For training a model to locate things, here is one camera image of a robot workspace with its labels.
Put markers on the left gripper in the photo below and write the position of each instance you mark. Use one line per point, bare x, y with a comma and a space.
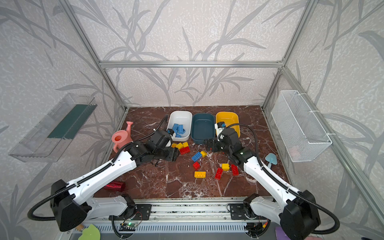
173, 155

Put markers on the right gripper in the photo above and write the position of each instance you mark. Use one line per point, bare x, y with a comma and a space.
214, 142

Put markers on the small red lego brick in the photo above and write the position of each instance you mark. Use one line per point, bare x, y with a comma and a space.
196, 166

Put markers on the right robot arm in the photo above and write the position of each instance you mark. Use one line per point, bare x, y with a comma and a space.
296, 211

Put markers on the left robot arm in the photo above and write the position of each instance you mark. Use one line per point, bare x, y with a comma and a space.
70, 204

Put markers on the yellow rectangular container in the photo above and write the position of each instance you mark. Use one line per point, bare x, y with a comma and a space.
229, 118

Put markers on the small yellow lego brick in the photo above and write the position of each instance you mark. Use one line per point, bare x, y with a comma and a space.
203, 153
225, 167

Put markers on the teal rectangular container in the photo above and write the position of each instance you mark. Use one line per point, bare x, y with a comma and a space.
202, 127

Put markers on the pink watering can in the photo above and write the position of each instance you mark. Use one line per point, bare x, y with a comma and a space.
122, 137

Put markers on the white rectangular container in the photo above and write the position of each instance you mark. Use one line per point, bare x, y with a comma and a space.
181, 118

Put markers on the light blue toy shovel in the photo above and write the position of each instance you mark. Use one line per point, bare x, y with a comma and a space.
271, 159

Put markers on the red metallic can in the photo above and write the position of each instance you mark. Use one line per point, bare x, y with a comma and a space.
116, 186

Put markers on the purple object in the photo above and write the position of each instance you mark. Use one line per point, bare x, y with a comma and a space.
280, 234

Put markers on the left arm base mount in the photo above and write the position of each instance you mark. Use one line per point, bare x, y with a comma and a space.
140, 212

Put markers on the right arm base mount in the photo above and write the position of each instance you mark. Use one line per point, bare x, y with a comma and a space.
239, 212

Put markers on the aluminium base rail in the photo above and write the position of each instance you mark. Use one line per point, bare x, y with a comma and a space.
194, 216

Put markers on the white wire mesh basket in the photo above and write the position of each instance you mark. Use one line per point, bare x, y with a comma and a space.
302, 133

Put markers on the green trowel wooden handle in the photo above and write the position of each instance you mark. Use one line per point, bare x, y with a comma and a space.
89, 233

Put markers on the clear plastic wall shelf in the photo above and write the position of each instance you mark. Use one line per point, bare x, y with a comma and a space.
50, 138

